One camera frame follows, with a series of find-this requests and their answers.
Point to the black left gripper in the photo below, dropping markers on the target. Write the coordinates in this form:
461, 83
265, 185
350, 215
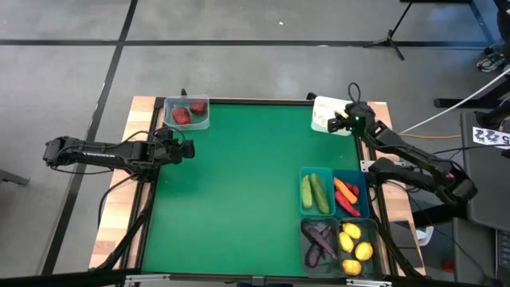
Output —
169, 148

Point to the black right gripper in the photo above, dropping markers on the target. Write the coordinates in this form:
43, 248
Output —
360, 119

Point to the dark red apple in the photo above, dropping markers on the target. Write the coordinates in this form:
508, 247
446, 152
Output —
198, 108

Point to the orange carrot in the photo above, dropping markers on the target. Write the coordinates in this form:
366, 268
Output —
345, 190

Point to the long dark green cucumber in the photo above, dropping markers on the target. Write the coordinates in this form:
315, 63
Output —
320, 193

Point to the short light green cucumber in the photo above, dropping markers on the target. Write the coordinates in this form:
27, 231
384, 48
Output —
306, 192

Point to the long red chili pepper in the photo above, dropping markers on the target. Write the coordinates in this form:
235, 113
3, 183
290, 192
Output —
347, 205

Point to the thick purple eggplant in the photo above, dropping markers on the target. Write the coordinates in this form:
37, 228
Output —
318, 241

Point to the slender purple eggplant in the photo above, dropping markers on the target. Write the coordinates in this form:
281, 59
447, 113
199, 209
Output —
312, 257

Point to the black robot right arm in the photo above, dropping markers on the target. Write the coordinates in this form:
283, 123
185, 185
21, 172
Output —
418, 159

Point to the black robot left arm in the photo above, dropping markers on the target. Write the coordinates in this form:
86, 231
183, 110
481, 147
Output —
99, 153

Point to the white plastic bin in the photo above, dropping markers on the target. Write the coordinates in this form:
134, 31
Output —
318, 119

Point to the clear plastic bin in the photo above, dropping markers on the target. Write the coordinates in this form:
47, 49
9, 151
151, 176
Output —
199, 123

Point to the teal plastic bin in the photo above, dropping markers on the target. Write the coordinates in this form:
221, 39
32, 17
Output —
316, 170

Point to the blue plastic bin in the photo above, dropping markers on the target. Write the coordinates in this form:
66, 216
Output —
363, 175

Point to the green table mat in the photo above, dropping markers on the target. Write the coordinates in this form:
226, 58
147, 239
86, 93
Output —
239, 179

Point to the black tripod stand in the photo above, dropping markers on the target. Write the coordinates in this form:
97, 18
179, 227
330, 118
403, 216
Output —
388, 40

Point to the black desk foot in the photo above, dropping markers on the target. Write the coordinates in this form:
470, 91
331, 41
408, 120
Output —
458, 103

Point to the white cup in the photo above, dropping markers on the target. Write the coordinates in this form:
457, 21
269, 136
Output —
425, 235

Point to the grey translucent plastic bin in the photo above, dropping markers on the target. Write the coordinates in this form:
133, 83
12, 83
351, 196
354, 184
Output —
334, 269

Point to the white paper number label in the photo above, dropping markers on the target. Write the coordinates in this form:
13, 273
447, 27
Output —
488, 136

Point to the person's shoe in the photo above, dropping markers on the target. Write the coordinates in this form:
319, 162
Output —
492, 63

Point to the dark grey desk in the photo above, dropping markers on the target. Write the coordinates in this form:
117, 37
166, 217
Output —
488, 199

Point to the grey desk foot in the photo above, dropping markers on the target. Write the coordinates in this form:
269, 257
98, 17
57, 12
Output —
12, 177

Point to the small red object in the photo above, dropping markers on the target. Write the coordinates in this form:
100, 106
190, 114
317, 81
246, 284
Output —
448, 266

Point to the dark grey cabinet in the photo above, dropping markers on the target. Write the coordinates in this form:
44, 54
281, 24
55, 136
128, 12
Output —
474, 255

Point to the person's leg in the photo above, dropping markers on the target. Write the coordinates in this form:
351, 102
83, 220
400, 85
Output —
504, 16

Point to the black keyboard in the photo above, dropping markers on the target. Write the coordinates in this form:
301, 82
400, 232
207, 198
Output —
504, 251

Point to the black frame clamp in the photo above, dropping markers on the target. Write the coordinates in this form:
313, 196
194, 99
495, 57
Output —
183, 93
311, 96

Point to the silver frame bracket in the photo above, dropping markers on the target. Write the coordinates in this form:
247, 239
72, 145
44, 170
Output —
368, 283
367, 165
147, 278

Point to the black aluminium rig frame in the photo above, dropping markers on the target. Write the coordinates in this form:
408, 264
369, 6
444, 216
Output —
259, 101

